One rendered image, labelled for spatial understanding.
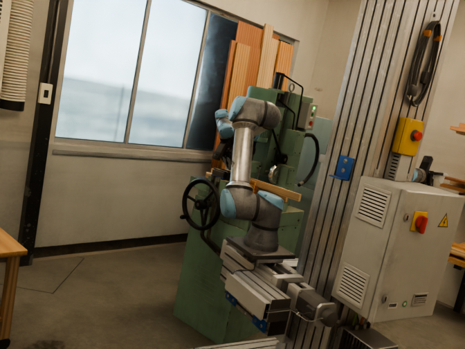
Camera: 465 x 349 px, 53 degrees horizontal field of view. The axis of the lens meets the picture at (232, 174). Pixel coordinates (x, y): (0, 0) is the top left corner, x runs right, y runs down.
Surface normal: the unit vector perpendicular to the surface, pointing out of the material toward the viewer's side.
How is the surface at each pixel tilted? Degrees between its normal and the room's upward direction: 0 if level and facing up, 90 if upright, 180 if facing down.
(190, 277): 90
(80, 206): 90
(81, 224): 90
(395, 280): 92
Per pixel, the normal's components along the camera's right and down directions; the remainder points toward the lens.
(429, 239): 0.51, 0.24
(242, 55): 0.70, 0.19
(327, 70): -0.68, -0.02
